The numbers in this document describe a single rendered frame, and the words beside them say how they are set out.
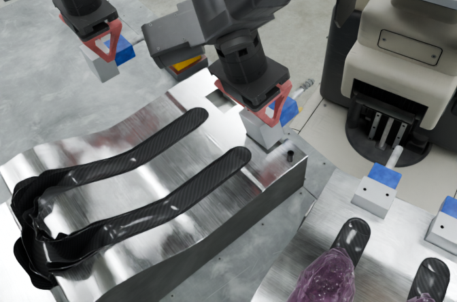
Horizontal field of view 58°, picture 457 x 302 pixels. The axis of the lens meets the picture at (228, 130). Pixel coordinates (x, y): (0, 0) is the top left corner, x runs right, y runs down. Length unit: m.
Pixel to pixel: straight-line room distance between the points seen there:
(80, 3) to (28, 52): 0.43
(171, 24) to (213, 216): 0.27
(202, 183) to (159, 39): 0.24
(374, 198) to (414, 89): 0.35
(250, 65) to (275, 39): 1.68
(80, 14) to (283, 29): 1.68
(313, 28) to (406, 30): 1.42
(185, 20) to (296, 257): 0.33
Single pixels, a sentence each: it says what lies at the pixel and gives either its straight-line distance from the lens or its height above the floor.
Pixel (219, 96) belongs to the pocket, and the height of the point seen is 0.87.
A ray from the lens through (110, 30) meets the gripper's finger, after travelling 0.68.
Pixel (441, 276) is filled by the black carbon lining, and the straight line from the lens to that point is 0.64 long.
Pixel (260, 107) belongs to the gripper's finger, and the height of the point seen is 1.01.
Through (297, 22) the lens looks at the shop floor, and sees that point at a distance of 2.31.
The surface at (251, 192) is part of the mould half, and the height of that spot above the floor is 0.89.
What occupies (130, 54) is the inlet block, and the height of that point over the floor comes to 0.93.
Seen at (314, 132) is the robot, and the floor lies 0.28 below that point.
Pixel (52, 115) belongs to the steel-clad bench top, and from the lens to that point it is 0.90.
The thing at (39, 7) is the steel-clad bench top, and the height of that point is 0.80.
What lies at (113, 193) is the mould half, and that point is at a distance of 0.61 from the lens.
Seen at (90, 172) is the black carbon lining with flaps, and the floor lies 0.91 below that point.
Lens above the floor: 1.41
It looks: 52 degrees down
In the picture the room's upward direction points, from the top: 6 degrees counter-clockwise
